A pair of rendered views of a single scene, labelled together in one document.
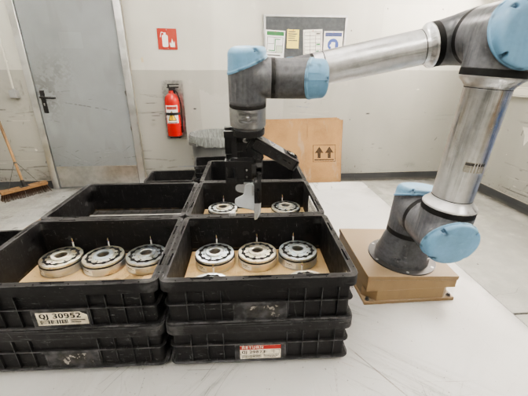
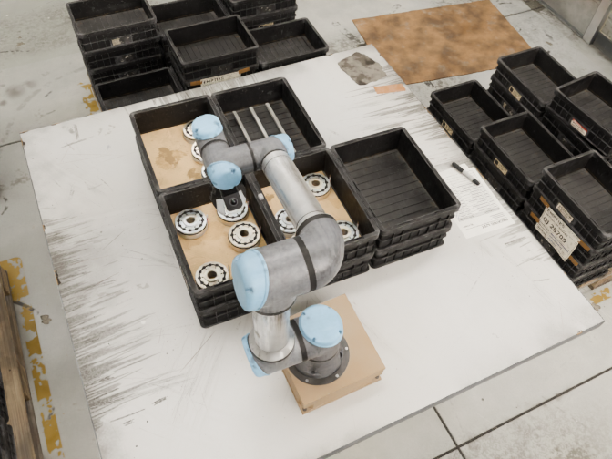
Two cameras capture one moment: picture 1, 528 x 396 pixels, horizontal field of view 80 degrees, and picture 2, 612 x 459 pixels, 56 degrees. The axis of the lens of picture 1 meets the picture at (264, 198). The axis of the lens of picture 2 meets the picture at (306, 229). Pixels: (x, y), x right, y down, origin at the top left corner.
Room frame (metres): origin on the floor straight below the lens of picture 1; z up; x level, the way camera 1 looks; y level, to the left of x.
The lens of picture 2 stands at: (0.47, -1.02, 2.35)
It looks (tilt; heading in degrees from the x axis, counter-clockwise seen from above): 54 degrees down; 65
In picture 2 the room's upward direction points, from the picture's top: 5 degrees clockwise
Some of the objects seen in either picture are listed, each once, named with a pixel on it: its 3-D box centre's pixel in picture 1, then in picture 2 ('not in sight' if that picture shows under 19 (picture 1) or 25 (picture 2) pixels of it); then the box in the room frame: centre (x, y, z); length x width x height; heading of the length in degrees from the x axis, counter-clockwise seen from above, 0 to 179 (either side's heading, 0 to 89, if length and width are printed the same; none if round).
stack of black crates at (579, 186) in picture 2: not in sight; (576, 222); (2.25, -0.05, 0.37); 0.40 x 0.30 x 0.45; 95
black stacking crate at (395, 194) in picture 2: (253, 183); (390, 187); (1.27, 0.05, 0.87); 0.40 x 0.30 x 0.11; 93
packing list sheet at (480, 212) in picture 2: not in sight; (468, 198); (1.62, 0.02, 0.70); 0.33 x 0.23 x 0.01; 95
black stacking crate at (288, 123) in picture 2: (133, 215); (267, 131); (0.95, 0.43, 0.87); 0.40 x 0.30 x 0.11; 93
